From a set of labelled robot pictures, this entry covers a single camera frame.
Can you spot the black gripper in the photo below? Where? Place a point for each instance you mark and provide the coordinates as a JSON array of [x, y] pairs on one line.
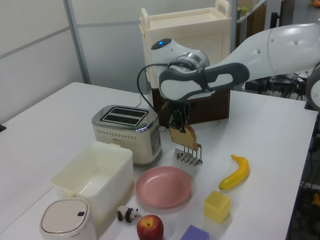
[[178, 107]]

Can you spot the brown crust bread slice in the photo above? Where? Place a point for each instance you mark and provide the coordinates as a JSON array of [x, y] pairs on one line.
[[182, 138]]

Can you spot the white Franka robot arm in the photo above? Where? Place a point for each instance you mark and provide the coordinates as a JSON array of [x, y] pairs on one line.
[[282, 42]]

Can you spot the chrome and cream toaster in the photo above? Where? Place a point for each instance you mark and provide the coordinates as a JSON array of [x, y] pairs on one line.
[[117, 135]]

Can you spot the metal toast rack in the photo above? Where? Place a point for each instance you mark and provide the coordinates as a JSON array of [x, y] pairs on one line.
[[178, 153]]

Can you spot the dark brown base box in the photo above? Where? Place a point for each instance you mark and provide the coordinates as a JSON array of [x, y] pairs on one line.
[[217, 107]]

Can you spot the pink plate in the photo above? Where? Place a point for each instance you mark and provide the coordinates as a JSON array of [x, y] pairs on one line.
[[163, 187]]

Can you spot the yellow banana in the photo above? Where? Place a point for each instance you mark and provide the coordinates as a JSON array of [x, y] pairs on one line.
[[238, 172]]

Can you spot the yellow foam cube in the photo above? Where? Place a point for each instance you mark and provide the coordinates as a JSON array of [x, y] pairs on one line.
[[216, 207]]

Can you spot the cream toy cabinet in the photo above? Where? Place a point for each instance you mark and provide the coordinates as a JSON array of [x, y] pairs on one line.
[[190, 25]]

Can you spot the cream plastic tub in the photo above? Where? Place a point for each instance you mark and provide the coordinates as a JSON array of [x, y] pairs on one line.
[[100, 190]]

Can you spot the panda figurine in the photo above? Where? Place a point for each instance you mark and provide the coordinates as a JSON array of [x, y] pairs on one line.
[[127, 213]]

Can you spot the red apple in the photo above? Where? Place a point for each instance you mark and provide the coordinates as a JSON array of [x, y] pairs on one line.
[[150, 228]]

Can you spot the purple foam cube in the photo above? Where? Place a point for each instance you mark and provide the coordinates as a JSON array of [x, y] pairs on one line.
[[195, 233]]

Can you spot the wooden shelf unit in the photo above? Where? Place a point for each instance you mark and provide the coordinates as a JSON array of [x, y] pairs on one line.
[[250, 22]]

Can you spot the black table clamp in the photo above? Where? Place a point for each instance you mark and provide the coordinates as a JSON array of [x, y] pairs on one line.
[[308, 106]]

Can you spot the small cream lidded bin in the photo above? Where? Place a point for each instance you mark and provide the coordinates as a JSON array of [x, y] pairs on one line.
[[65, 217]]

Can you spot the black flat object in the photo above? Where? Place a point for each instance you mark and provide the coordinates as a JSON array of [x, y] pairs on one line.
[[2, 128]]

